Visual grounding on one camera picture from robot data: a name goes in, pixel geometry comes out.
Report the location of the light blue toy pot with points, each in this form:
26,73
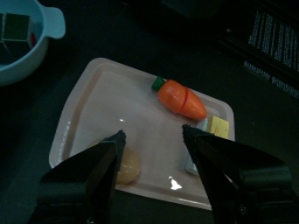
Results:
23,68

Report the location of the black box with white print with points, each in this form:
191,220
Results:
273,38

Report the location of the orange toy carrot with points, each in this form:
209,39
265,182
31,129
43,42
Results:
179,97

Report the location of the dark green cube block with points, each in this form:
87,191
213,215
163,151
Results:
17,27

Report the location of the pink plastic tray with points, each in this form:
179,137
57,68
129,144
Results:
129,110

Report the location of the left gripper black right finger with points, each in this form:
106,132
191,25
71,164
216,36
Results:
241,180

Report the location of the yellow toy cheese piece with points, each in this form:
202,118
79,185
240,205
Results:
220,126

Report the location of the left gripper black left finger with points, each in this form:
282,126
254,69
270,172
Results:
82,180

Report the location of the beige toy egg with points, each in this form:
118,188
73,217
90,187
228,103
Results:
130,169

